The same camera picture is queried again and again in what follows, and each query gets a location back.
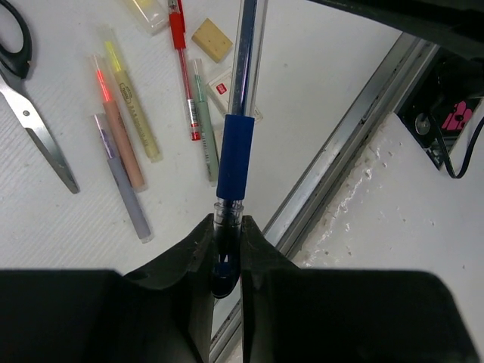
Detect red gel pen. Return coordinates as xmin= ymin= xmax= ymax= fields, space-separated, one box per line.
xmin=167 ymin=0 xmax=201 ymax=141

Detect green pastel marker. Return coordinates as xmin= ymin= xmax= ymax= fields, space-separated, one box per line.
xmin=190 ymin=58 xmax=219 ymax=186

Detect yellow pastel highlighter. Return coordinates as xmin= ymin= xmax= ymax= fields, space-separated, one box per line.
xmin=99 ymin=26 xmax=163 ymax=163

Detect orange pastel highlighter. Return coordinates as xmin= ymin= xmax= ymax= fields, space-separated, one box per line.
xmin=89 ymin=54 xmax=147 ymax=192

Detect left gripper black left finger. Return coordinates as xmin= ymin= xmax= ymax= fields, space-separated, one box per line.
xmin=1 ymin=215 xmax=214 ymax=362

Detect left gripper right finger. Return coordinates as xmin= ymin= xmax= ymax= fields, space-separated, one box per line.
xmin=240 ymin=216 xmax=479 ymax=362

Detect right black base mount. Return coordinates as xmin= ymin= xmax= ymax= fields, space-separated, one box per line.
xmin=397 ymin=49 xmax=483 ymax=179

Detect tan eraser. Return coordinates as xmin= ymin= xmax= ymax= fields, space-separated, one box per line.
xmin=191 ymin=18 xmax=233 ymax=64

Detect white eraser with label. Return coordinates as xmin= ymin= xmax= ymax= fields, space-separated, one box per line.
xmin=206 ymin=66 xmax=262 ymax=132

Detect blue ballpoint pen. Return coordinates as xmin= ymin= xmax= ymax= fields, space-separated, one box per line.
xmin=211 ymin=1 xmax=268 ymax=299

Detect black handled scissors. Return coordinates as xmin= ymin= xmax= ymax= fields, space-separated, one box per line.
xmin=1 ymin=0 xmax=80 ymax=194

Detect purple pastel highlighter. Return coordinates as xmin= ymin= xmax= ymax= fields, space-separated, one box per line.
xmin=92 ymin=113 xmax=152 ymax=243

